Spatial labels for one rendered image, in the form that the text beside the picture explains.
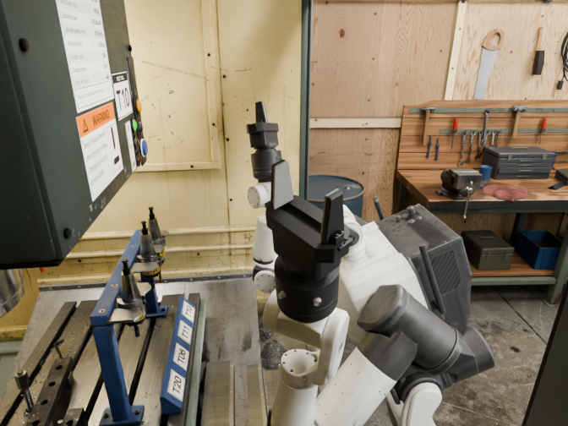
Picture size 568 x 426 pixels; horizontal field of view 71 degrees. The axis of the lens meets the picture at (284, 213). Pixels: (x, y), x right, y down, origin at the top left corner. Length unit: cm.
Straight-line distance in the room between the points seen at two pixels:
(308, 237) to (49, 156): 28
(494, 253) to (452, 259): 244
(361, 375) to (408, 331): 11
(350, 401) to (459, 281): 36
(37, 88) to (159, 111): 111
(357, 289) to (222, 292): 98
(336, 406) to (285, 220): 39
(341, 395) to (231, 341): 92
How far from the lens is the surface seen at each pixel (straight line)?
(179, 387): 120
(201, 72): 152
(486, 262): 334
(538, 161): 351
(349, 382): 76
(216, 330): 165
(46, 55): 49
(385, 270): 85
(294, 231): 47
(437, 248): 88
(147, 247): 120
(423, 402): 116
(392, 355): 74
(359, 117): 326
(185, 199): 163
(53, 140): 47
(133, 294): 102
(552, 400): 43
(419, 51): 334
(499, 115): 358
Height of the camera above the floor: 177
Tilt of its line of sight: 22 degrees down
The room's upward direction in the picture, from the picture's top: straight up
